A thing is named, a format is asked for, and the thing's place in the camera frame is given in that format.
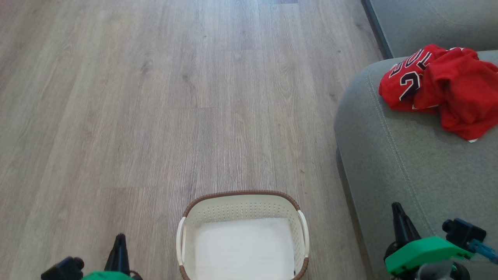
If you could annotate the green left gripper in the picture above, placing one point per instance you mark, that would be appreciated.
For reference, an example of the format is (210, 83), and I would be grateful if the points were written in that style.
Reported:
(107, 276)

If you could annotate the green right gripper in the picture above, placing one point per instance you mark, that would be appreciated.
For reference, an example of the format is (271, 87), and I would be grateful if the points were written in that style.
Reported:
(424, 252)

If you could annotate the red basketball jersey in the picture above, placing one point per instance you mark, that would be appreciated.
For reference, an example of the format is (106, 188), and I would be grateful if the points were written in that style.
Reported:
(455, 85)

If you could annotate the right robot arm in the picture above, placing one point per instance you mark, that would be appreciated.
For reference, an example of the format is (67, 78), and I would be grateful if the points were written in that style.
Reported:
(439, 272)

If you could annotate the white laundry basket brown rim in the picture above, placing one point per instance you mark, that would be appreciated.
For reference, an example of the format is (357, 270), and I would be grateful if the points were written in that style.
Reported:
(241, 206)

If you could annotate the grey sofa seat cushion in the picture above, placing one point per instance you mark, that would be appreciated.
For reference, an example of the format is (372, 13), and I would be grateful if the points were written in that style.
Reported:
(435, 21)

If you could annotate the grey sofa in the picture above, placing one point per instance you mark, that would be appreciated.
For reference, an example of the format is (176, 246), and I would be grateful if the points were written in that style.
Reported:
(408, 167)

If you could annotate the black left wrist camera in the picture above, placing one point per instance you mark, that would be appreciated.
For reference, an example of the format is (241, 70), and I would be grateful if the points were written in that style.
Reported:
(64, 269)

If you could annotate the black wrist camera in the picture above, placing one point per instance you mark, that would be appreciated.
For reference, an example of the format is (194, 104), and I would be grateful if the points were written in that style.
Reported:
(463, 232)
(64, 269)

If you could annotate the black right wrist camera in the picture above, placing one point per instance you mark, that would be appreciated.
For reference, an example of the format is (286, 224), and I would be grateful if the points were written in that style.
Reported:
(463, 232)

